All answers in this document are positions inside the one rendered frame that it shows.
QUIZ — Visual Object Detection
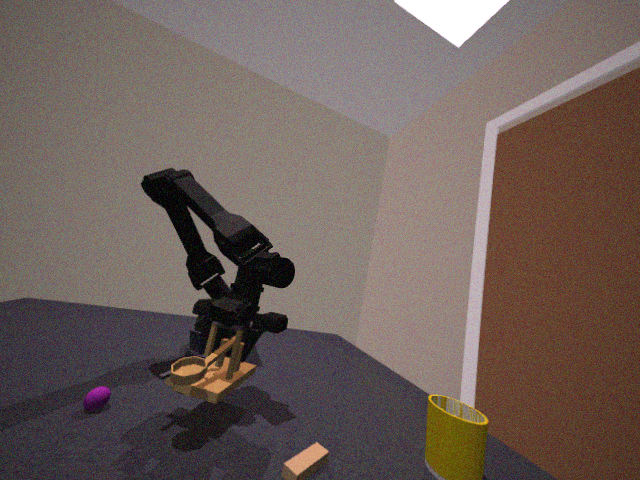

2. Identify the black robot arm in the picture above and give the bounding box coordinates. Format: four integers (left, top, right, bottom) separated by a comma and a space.
141, 168, 295, 327

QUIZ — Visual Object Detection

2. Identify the tan rectangular block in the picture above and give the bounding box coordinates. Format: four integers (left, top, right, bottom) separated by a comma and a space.
281, 443, 329, 480

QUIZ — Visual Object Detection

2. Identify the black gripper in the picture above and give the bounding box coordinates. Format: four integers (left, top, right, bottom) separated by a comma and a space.
192, 278, 288, 363

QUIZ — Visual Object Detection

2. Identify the yellow cup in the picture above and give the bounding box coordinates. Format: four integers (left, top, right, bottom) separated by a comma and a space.
425, 395, 489, 480

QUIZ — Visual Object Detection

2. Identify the purple ball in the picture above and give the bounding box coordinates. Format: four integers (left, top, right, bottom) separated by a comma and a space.
83, 386, 111, 411

